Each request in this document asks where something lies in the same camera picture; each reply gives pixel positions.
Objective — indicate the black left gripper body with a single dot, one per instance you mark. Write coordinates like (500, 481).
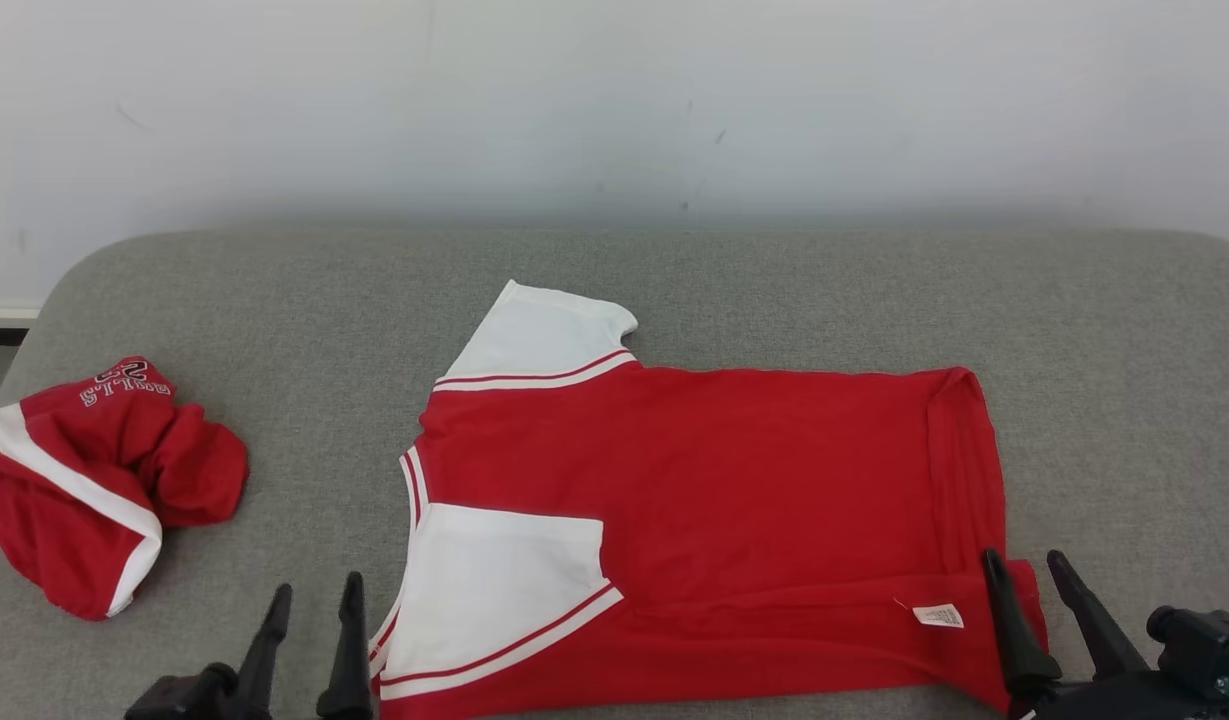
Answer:
(189, 698)

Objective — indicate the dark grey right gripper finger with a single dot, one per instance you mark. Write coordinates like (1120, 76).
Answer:
(1099, 640)
(1019, 650)

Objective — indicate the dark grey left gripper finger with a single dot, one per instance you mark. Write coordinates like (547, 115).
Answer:
(349, 670)
(262, 665)

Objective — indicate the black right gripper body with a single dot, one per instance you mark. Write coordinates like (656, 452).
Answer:
(1104, 702)

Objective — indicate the red and white jersey shorts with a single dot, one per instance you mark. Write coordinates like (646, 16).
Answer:
(84, 470)

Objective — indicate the red and white jersey shirt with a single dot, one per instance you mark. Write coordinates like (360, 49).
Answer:
(754, 470)

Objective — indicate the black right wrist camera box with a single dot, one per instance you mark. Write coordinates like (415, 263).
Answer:
(1199, 645)

